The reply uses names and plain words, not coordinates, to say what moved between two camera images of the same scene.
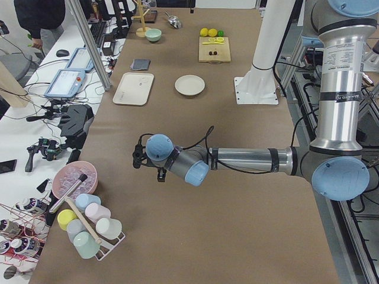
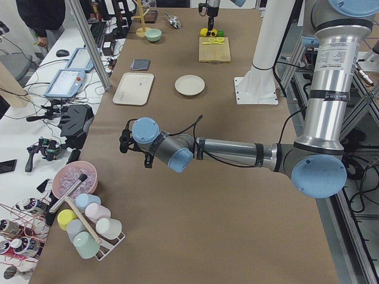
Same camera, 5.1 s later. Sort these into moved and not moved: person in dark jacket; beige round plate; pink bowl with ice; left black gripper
Moved: left black gripper
Not moved: beige round plate; pink bowl with ice; person in dark jacket
